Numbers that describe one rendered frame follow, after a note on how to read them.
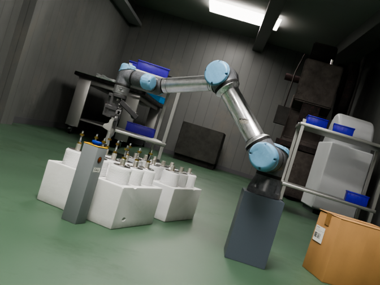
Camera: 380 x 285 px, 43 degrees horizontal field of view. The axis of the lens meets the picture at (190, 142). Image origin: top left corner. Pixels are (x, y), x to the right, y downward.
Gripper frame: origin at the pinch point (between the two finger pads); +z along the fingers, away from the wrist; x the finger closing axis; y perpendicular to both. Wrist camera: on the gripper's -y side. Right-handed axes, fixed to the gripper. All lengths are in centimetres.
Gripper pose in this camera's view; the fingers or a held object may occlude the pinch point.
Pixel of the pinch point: (112, 135)
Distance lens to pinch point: 240.5
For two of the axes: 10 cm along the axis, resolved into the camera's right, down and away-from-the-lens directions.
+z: -2.9, 9.6, 0.1
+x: 0.8, 0.3, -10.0
